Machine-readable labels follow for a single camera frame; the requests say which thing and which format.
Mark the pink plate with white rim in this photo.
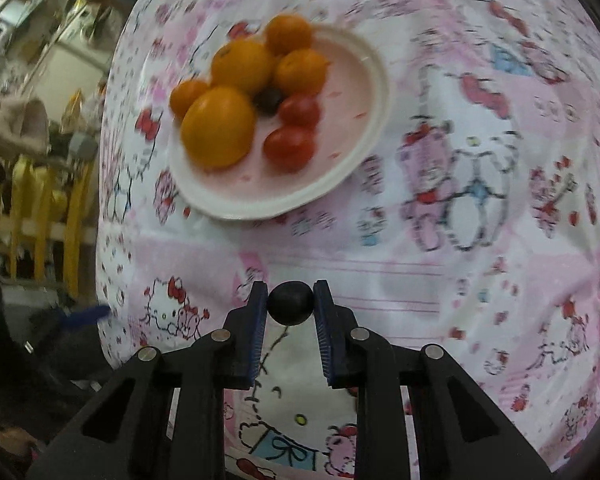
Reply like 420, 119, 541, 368
167, 24, 391, 221

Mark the red cherry tomato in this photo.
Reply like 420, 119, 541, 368
263, 126, 317, 172
278, 94, 322, 128

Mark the yellow rack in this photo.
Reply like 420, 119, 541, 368
0, 155, 97, 298

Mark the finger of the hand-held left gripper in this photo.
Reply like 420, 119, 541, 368
62, 306, 112, 332

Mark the large orange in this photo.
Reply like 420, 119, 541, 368
180, 86, 257, 170
210, 39, 276, 96

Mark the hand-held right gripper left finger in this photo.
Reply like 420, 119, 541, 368
27, 281, 269, 480

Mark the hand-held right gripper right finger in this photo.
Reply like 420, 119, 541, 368
314, 280, 553, 480

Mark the small tangerine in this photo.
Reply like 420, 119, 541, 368
273, 49, 330, 96
265, 14, 313, 57
169, 79, 211, 121

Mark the pink cartoon printed blanket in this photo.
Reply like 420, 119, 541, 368
95, 0, 600, 480

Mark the dark grape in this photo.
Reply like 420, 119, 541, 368
267, 282, 314, 326
255, 87, 284, 115

